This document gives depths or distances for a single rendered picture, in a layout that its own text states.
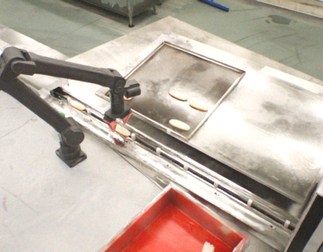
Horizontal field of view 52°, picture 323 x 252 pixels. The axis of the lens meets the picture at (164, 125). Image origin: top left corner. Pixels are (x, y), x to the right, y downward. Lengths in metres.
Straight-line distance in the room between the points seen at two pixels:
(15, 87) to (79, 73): 0.21
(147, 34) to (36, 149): 1.16
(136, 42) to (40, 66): 1.16
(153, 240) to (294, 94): 0.91
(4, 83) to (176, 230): 0.74
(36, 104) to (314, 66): 3.14
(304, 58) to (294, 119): 2.49
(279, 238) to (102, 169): 0.71
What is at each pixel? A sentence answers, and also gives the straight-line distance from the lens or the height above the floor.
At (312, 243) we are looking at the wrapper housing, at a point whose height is 1.15.
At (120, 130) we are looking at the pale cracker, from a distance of 1.48.
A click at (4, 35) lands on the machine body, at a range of 2.51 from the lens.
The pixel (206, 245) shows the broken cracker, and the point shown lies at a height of 0.83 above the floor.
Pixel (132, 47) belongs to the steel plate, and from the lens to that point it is 2.16.
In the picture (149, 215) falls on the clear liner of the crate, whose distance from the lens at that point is 1.16.
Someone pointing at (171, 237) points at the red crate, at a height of 0.82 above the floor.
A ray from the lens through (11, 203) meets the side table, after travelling 1.38.
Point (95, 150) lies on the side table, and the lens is 1.46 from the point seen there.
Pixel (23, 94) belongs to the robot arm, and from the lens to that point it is 1.19.
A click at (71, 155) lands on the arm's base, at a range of 1.40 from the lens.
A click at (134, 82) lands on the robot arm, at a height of 1.09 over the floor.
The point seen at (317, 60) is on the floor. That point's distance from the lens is 4.00.
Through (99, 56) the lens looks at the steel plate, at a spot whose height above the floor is 0.82.
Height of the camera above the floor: 1.87
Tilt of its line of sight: 42 degrees down
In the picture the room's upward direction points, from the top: 1 degrees clockwise
